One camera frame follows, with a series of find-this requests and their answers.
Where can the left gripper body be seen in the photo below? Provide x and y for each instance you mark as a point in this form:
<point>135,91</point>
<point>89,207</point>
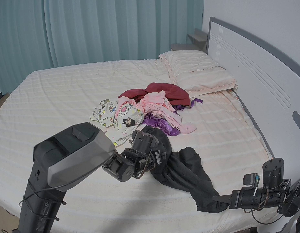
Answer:
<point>146,166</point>

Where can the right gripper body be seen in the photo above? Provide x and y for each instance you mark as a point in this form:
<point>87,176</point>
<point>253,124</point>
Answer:
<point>244,199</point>

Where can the black T-shirt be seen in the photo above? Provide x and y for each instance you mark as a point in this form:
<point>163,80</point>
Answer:
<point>186,171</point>

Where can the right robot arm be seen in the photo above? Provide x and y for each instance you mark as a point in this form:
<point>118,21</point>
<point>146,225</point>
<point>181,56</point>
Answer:
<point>274,171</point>

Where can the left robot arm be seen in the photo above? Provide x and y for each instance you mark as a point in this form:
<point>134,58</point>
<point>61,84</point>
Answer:
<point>74,152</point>

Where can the bed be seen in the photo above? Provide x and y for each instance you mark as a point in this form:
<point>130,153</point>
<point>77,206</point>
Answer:
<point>67,93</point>

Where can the purple satin garment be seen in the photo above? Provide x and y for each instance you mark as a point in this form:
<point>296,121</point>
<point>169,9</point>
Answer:
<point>159,125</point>

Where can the white printed pyjamas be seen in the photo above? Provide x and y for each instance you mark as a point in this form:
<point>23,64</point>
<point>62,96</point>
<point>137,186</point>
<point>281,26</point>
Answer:
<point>125,122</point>

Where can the pink garment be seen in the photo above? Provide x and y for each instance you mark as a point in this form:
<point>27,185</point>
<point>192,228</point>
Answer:
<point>152,103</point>

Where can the dark red garment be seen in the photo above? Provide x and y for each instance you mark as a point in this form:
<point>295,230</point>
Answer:
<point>169,91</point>

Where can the cream pillow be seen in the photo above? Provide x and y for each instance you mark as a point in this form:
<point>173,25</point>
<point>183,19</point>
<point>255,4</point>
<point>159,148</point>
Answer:
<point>198,71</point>

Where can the grey bedside table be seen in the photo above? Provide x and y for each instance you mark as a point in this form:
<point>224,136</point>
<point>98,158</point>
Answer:
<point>188,47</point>

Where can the blue-green curtain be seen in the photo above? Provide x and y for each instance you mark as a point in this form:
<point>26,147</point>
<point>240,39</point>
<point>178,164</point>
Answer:
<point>18,33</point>
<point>115,20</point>

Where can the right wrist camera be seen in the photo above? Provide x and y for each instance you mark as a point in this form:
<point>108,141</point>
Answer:
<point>249,179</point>

